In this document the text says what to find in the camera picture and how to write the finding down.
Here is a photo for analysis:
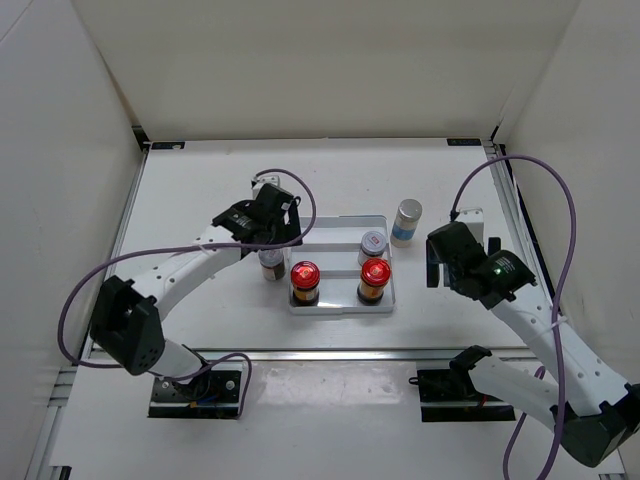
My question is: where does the small silver-lid jar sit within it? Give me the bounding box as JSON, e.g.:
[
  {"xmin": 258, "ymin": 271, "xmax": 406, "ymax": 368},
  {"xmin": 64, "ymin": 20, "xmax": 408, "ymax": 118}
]
[
  {"xmin": 358, "ymin": 231, "xmax": 387, "ymax": 265},
  {"xmin": 258, "ymin": 249, "xmax": 286, "ymax": 281}
]

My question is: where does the tall blue-label bottle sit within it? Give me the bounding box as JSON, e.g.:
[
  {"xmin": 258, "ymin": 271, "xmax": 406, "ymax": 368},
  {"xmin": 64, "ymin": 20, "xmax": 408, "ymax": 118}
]
[{"xmin": 390, "ymin": 199, "xmax": 423, "ymax": 248}]

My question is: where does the red-lid sauce jar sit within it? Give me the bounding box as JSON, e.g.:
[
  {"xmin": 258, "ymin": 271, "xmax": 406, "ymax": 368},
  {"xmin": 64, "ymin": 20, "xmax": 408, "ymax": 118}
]
[
  {"xmin": 290, "ymin": 261, "xmax": 320, "ymax": 306},
  {"xmin": 357, "ymin": 258, "xmax": 392, "ymax": 304}
]

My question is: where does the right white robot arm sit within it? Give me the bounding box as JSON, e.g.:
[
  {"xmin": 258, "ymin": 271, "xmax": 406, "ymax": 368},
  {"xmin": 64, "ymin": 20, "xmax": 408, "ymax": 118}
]
[{"xmin": 426, "ymin": 222, "xmax": 639, "ymax": 468}]

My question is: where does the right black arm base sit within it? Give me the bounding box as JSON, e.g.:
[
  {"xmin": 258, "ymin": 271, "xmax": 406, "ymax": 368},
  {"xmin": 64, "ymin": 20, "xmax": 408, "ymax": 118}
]
[{"xmin": 408, "ymin": 345, "xmax": 515, "ymax": 423}]

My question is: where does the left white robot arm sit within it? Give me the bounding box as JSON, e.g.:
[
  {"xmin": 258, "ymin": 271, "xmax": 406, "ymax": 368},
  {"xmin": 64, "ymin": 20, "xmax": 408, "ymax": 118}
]
[{"xmin": 90, "ymin": 183, "xmax": 301, "ymax": 400}]

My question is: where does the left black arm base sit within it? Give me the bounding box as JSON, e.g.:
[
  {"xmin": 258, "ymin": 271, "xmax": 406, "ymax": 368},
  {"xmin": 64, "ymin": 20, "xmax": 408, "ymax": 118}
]
[{"xmin": 147, "ymin": 362, "xmax": 244, "ymax": 420}]

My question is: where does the white three-compartment tray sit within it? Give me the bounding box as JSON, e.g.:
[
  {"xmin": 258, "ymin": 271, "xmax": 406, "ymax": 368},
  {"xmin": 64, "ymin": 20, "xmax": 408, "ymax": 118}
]
[{"xmin": 286, "ymin": 215, "xmax": 396, "ymax": 317}]

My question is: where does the right blue corner label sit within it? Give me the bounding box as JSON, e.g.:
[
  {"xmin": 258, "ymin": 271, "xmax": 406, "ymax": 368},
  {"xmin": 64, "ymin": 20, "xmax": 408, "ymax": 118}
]
[{"xmin": 446, "ymin": 138, "xmax": 482, "ymax": 147}]

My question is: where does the blue corner label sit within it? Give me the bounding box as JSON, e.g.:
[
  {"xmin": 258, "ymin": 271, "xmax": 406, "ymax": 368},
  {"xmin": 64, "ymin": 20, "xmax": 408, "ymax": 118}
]
[
  {"xmin": 446, "ymin": 138, "xmax": 482, "ymax": 147},
  {"xmin": 150, "ymin": 141, "xmax": 185, "ymax": 150}
]

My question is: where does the left blue corner label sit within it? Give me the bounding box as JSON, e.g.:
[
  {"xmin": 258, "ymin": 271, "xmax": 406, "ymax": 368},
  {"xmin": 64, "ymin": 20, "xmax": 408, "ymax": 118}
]
[{"xmin": 150, "ymin": 141, "xmax": 185, "ymax": 150}]

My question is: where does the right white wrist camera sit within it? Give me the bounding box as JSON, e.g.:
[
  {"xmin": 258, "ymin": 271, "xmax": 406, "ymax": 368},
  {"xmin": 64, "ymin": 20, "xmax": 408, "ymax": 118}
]
[{"xmin": 455, "ymin": 207, "xmax": 484, "ymax": 245}]

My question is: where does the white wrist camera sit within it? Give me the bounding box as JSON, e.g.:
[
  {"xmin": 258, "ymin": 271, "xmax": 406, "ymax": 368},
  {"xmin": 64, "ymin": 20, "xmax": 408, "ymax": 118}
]
[
  {"xmin": 251, "ymin": 174, "xmax": 280, "ymax": 199},
  {"xmin": 455, "ymin": 207, "xmax": 484, "ymax": 245}
]

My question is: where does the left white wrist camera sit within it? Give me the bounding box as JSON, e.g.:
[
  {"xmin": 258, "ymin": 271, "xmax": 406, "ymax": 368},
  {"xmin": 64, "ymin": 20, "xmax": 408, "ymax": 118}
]
[{"xmin": 251, "ymin": 174, "xmax": 280, "ymax": 199}]

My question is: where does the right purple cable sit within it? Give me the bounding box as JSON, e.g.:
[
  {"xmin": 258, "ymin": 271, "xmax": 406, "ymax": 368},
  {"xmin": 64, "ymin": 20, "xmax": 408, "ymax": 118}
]
[{"xmin": 449, "ymin": 154, "xmax": 579, "ymax": 480}]

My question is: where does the aluminium left rail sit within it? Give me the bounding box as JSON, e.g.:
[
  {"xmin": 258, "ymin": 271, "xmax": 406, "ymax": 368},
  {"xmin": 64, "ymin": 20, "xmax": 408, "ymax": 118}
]
[{"xmin": 57, "ymin": 140, "xmax": 152, "ymax": 369}]

